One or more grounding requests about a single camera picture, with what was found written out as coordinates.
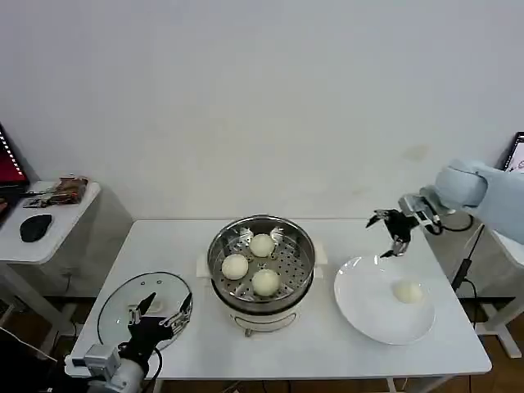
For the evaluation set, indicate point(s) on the white table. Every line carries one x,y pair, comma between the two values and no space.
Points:
163,245

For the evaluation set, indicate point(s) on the white steamed bun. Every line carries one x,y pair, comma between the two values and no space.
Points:
262,245
408,292
235,266
266,282

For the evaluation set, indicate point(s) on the laptop with white screen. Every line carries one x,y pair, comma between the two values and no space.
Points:
516,155

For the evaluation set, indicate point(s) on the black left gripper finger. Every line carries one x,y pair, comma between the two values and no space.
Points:
186,303
145,304

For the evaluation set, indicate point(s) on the white side desk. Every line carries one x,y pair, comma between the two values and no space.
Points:
61,229
507,254

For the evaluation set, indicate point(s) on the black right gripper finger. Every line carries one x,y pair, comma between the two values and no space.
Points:
378,215
395,249

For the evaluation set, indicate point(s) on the brown snack packet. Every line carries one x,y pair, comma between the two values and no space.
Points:
69,191

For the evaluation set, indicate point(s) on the white plate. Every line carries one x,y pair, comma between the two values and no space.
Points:
368,303

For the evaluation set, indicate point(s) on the black computer mouse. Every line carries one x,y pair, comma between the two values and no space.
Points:
36,227

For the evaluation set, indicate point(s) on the small printed card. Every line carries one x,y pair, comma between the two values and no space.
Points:
34,202

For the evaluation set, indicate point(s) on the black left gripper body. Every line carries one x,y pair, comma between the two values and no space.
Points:
147,331

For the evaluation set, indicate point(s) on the steel steamer basket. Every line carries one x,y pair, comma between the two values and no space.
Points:
286,245

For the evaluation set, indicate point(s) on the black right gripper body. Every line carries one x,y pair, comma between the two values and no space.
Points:
401,225

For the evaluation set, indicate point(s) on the laptop with red screen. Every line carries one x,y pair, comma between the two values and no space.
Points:
8,163

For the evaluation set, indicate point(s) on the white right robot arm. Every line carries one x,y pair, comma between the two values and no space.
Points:
475,192

